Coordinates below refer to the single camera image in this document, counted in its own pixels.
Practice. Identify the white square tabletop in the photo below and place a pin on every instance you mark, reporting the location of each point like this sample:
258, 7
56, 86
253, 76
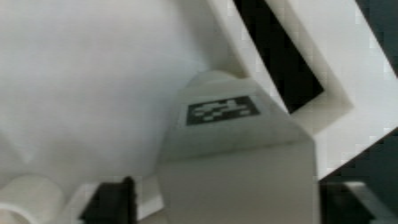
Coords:
100, 57

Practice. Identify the white L-shaped fence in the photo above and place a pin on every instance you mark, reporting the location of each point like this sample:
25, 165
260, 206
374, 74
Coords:
351, 115

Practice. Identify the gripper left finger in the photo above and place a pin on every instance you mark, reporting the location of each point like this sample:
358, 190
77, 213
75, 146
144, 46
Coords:
112, 204

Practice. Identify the white leg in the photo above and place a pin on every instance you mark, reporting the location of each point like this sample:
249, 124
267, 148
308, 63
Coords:
237, 167

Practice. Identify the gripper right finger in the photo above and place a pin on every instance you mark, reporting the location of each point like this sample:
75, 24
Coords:
351, 204

